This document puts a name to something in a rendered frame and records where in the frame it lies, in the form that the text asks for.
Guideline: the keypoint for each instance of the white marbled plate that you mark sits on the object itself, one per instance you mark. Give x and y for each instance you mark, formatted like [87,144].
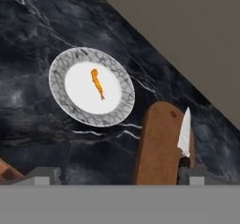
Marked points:
[91,86]

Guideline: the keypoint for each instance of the orange piece of meat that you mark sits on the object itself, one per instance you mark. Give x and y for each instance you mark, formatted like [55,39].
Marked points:
[97,83]

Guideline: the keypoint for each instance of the brown wooden cutting board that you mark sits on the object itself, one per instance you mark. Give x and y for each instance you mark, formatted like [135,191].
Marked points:
[157,146]

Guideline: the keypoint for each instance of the reddish brown wooden object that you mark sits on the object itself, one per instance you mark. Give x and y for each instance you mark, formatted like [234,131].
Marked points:
[7,172]

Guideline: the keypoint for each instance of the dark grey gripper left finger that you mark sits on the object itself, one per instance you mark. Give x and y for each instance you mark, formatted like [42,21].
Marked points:
[43,175]

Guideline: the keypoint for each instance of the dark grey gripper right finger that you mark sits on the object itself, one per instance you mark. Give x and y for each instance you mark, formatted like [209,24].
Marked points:
[193,174]

